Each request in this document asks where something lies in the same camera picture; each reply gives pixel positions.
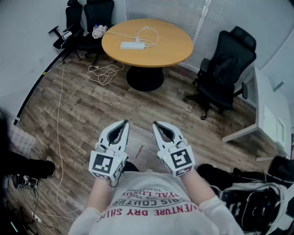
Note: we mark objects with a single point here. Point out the round wooden table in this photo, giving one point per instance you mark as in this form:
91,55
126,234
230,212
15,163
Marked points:
165,46

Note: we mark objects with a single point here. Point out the black office chair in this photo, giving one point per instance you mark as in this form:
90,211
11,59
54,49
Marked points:
220,80
97,13
72,20

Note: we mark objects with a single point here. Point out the person's white printed shirt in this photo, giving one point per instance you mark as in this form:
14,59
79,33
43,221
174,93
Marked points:
149,220

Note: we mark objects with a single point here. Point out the person's right forearm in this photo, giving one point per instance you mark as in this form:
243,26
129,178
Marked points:
197,186

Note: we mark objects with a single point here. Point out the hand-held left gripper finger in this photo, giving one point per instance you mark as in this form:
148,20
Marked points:
108,132
125,137

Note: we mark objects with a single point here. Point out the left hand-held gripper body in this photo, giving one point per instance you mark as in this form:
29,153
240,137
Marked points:
101,161

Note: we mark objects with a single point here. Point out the person's left forearm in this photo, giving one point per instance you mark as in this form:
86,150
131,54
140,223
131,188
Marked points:
101,194

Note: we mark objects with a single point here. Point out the white desk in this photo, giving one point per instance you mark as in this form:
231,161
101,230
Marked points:
264,110

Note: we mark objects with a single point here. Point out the white charger adapter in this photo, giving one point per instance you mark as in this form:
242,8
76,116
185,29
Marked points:
137,40

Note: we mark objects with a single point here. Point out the small white object on chair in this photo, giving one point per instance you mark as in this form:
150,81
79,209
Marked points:
67,35

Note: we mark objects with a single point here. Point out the crumpled pale cloth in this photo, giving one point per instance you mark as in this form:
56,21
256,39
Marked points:
99,31

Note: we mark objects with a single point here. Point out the black equipment bag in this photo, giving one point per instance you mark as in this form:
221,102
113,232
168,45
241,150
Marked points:
257,202

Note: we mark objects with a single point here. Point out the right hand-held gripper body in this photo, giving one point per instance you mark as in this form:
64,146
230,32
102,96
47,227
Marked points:
180,160

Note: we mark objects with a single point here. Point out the white power strip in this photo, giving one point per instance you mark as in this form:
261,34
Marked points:
131,45

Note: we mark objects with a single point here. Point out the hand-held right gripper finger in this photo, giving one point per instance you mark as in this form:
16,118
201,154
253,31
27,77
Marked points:
159,138
176,134

